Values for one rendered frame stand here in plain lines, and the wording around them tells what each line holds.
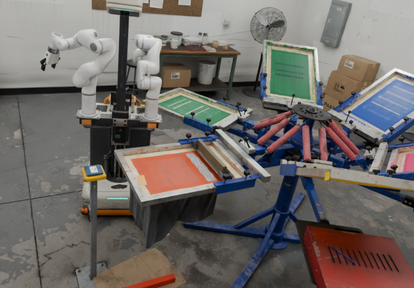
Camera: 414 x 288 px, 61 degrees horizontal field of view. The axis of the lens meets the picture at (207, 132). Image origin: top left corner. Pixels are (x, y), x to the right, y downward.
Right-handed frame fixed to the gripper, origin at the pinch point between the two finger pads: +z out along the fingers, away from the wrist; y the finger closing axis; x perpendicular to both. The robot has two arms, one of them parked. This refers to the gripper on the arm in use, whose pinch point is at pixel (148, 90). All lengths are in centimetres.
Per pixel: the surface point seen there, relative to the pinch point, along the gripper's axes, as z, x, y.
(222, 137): 39, -55, -24
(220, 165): 48, -47, -66
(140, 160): 44, 6, -53
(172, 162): 48, -16, -51
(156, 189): 55, -5, -82
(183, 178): 54, -22, -69
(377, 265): 79, -107, -148
